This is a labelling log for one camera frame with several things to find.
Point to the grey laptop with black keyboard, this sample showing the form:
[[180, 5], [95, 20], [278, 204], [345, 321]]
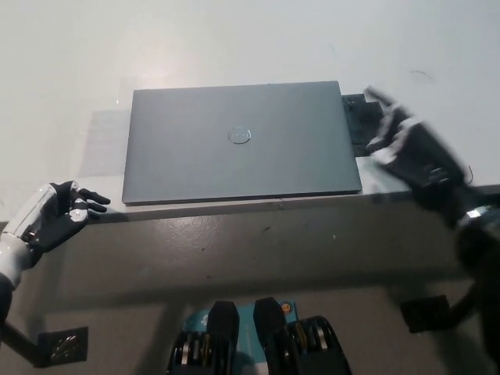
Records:
[[242, 144]]

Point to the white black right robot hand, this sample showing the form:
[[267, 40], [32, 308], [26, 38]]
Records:
[[418, 152]]

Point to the black teal robot body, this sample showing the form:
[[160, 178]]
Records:
[[273, 343]]

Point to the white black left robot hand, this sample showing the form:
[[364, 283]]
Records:
[[54, 226]]

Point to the black table foot right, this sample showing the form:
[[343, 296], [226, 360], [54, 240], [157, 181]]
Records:
[[423, 314]]

